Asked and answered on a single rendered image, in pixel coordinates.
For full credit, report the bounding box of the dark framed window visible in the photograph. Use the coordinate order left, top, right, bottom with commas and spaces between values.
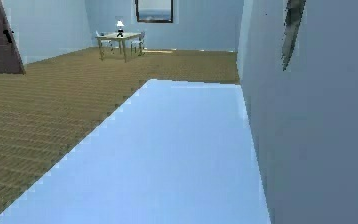
134, 0, 175, 24

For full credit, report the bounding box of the grey framed wall picture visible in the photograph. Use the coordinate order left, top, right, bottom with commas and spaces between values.
281, 0, 307, 72

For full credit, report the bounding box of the white table lamp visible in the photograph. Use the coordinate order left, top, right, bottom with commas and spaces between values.
115, 20, 126, 38

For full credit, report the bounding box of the pale wooden table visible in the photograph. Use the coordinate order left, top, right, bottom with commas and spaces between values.
95, 31, 143, 64

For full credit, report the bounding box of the dark brown room door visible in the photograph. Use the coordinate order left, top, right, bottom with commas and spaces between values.
0, 0, 27, 75

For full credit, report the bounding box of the black door handle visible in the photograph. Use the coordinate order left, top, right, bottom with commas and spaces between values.
3, 29, 15, 44

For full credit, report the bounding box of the white chair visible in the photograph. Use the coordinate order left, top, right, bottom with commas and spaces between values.
130, 31, 146, 57
94, 30, 115, 54

